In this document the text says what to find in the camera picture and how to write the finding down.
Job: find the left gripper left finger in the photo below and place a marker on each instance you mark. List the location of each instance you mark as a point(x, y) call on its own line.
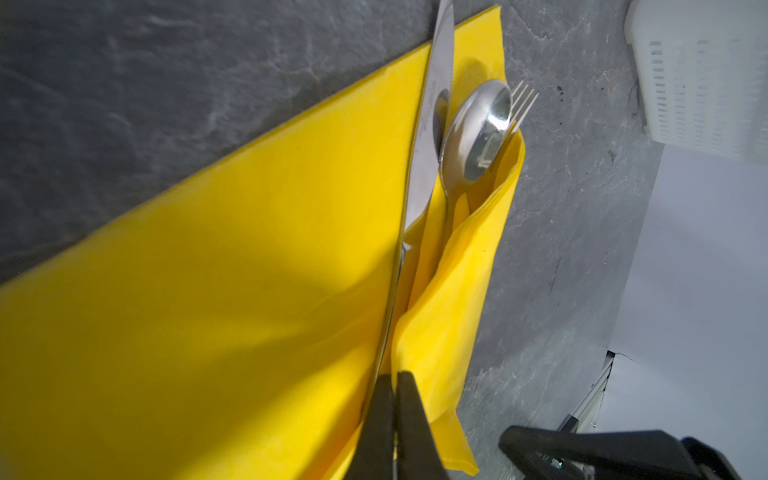
point(373, 457)

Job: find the yellow paper napkin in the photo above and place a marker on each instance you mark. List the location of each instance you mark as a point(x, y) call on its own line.
point(199, 212)

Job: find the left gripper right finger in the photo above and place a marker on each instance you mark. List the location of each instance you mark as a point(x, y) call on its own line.
point(417, 455)

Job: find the white plastic perforated basket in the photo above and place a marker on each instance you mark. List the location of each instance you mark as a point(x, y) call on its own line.
point(702, 68)

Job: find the silver spoon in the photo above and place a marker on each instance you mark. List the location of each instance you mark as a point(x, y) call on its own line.
point(473, 141)

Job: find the silver fork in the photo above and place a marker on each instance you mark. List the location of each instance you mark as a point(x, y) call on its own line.
point(523, 98)

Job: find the silver knife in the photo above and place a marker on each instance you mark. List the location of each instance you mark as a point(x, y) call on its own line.
point(420, 180)

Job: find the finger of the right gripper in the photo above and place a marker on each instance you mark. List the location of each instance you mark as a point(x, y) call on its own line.
point(545, 454)

